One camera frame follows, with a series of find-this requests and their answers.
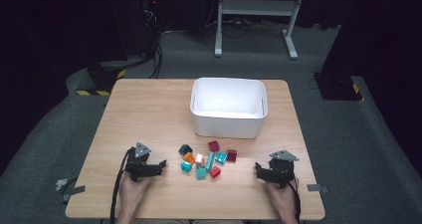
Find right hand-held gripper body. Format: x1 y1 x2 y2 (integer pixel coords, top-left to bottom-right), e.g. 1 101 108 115
265 149 301 190

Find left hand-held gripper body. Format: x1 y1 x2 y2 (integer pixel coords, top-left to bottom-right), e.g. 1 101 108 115
124 141 159 183

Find dark blue toy brick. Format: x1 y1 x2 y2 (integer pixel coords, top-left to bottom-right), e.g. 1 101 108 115
178 143 193 156

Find cyan printed toy brick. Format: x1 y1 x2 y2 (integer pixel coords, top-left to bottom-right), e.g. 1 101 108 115
214 151 228 165

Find long teal toy brick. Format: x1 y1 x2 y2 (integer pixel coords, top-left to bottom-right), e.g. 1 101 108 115
204 150 215 172

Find white plastic bin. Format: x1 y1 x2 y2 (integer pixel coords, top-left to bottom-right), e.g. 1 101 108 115
189 77 269 139

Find person's right hand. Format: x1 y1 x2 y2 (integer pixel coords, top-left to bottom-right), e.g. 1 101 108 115
265 178 300 215

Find person's left hand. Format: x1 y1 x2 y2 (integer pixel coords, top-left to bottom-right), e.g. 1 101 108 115
118 172 152 215

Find gray tape strip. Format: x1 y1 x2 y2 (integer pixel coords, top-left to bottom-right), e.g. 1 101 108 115
62 184 87 204
307 183 329 194

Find black base with yellow stripes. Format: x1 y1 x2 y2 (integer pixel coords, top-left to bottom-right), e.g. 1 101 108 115
77 60 127 98

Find black square stand base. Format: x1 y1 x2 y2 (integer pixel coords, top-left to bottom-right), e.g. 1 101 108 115
313 72 364 103

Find dark equipment rack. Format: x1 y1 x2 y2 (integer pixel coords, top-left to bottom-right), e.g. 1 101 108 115
105 0 163 58

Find black curtain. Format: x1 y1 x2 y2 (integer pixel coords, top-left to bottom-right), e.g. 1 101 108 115
0 0 127 175
319 0 422 167

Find white metal stand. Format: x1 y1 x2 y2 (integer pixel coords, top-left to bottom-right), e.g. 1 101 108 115
213 0 308 61

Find right hand-held gripper cable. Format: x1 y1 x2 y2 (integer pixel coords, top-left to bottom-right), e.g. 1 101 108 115
285 176 303 224

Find hand-held gripper cable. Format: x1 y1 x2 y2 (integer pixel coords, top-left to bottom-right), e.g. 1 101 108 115
285 176 303 224
109 148 132 224

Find left hand-held gripper cable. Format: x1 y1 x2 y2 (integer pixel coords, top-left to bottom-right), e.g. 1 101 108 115
109 148 132 224

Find hanging black cable bundle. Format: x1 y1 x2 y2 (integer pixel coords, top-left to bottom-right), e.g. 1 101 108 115
142 4 164 80

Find black floor cables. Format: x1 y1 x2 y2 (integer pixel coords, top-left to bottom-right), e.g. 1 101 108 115
204 17 290 39

